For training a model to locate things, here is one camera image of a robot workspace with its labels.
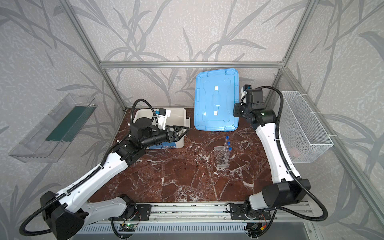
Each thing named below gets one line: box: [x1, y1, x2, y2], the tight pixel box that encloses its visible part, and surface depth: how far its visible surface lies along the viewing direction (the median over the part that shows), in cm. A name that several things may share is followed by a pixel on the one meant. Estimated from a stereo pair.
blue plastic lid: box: [194, 68, 239, 132], surface depth 81 cm
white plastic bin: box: [133, 108, 154, 122], surface depth 96 cm
